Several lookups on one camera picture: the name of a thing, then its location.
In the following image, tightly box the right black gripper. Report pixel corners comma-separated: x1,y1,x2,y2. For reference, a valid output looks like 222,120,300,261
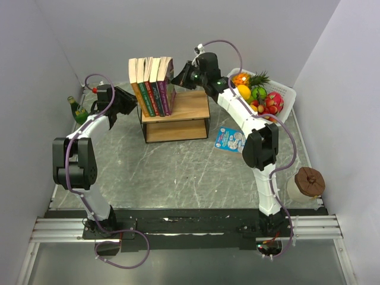
170,62,207,91

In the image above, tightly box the purple 117-Storey Treehouse book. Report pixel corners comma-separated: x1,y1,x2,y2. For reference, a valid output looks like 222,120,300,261
156,56,176,116

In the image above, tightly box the red 13-Storey Treehouse book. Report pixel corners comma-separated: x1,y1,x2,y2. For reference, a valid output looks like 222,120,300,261
144,57,159,117

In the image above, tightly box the orange Treehouse book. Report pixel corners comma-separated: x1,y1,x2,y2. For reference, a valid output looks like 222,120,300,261
128,58,149,116

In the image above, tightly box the green 104-Storey Treehouse book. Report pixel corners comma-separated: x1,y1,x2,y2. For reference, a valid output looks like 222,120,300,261
137,58,155,117

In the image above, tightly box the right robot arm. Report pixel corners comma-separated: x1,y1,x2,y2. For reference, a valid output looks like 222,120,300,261
171,52,281,237

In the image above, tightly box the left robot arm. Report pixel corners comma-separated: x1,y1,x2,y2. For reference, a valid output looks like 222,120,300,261
52,84,137,239

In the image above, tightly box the green glass bottle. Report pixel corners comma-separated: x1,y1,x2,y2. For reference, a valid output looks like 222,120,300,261
67,96,89,125

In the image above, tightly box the orange mango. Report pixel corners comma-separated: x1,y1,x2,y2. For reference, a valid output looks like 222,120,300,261
237,84,251,100

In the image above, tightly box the small pineapple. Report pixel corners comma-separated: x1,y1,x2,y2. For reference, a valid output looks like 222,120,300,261
232,71,270,88

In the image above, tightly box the blue cartoon book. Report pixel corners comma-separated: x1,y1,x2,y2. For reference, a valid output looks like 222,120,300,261
214,126,246,153

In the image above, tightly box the green apple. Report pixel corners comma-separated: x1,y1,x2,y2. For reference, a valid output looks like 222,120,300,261
251,86,267,100

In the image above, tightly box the red lychee cluster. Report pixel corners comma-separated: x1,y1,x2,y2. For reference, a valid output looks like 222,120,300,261
249,99,280,123

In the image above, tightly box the pink dragon fruit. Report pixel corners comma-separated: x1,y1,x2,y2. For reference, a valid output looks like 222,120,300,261
265,92,284,115

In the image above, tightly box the white plastic fruit basket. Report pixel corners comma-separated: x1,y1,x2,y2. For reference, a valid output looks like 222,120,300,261
227,68,296,122

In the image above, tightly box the brown round object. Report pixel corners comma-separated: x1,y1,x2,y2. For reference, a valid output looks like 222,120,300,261
286,167,325,203

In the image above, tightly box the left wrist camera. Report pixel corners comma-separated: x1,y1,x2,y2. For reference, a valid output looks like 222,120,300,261
91,81,108,94

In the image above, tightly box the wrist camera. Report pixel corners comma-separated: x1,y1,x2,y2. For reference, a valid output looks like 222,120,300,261
192,43,205,67
91,81,108,94

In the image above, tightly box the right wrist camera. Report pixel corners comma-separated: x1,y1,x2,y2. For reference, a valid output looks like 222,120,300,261
192,43,205,67

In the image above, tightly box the wood and wire shelf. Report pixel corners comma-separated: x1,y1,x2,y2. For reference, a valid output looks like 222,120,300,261
140,91,210,143

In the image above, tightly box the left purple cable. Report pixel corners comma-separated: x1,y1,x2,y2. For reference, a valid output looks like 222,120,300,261
64,74,119,235

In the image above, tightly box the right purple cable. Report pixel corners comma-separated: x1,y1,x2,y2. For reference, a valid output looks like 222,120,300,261
197,40,297,253

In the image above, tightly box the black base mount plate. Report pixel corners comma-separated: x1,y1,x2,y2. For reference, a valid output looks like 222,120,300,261
36,208,337,252

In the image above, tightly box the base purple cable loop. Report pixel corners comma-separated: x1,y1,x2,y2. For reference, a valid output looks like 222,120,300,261
94,230,151,270

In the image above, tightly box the aluminium rail frame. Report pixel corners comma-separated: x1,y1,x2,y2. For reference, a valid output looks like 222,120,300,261
17,216,357,284

